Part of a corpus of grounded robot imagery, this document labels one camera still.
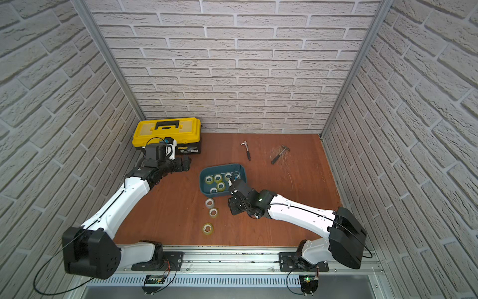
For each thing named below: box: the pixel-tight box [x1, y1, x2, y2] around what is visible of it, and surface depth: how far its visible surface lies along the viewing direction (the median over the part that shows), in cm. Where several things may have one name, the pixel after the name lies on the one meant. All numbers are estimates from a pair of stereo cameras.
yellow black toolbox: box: [131, 117, 202, 156], surface depth 100 cm
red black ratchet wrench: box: [240, 140, 251, 161], surface depth 114 cm
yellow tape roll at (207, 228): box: [202, 222, 214, 236], surface depth 83 cm
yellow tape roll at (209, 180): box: [204, 175, 214, 186], surface depth 99 cm
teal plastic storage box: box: [199, 163, 247, 198], surface depth 99 cm
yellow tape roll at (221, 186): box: [216, 181, 226, 192], surface depth 96 cm
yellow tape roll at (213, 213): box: [209, 208, 218, 219], surface depth 87 cm
